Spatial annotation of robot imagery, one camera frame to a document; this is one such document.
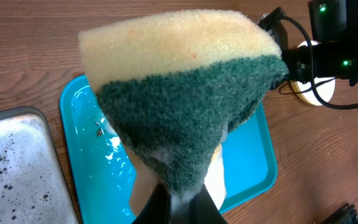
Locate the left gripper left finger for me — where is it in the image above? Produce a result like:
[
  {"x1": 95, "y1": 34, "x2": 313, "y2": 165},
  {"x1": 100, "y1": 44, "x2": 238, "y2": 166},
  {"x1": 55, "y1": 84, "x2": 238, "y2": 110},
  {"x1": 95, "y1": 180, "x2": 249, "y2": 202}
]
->
[{"x1": 132, "y1": 184, "x2": 171, "y2": 224}]

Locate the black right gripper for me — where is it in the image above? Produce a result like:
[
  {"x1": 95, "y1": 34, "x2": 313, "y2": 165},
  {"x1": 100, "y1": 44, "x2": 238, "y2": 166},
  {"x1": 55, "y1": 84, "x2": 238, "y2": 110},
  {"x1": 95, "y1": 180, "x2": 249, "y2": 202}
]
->
[{"x1": 258, "y1": 7, "x2": 353, "y2": 90}]

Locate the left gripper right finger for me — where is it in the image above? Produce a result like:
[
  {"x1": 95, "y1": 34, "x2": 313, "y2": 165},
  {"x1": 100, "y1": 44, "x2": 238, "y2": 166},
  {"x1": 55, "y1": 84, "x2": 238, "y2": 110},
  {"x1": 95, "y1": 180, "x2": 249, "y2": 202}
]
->
[{"x1": 191, "y1": 185, "x2": 227, "y2": 224}]

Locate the pink-rimmed white plate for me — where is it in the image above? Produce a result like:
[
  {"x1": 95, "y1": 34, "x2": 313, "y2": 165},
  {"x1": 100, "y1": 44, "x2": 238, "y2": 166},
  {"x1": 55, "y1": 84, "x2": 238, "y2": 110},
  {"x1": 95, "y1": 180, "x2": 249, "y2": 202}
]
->
[{"x1": 125, "y1": 144, "x2": 227, "y2": 216}]

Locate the green and yellow sponge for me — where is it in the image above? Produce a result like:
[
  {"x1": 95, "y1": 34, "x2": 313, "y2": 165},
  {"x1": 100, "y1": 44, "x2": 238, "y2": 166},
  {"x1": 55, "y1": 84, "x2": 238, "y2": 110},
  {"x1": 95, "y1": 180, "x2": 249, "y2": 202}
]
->
[{"x1": 78, "y1": 8, "x2": 290, "y2": 200}]

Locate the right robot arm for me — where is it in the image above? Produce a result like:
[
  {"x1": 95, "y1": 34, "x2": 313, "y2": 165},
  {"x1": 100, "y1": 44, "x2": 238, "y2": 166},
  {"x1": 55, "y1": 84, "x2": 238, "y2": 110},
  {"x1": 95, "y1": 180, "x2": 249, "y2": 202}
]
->
[{"x1": 258, "y1": 0, "x2": 358, "y2": 86}]

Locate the teal plastic serving tray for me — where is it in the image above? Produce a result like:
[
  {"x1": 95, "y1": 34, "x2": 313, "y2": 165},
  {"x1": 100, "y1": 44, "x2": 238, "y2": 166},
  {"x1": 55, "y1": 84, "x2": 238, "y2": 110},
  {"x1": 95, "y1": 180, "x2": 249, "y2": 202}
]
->
[{"x1": 60, "y1": 75, "x2": 277, "y2": 223}]

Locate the black tray with soapy water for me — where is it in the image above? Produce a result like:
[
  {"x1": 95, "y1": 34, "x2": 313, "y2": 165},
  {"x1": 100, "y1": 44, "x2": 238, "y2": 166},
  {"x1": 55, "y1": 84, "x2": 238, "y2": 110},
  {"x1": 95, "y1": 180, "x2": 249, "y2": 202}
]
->
[{"x1": 0, "y1": 106, "x2": 79, "y2": 224}]

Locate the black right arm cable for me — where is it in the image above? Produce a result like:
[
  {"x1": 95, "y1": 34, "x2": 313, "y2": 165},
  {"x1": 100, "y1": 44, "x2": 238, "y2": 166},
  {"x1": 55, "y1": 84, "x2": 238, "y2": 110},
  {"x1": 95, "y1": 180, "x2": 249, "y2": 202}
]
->
[{"x1": 278, "y1": 15, "x2": 358, "y2": 110}]

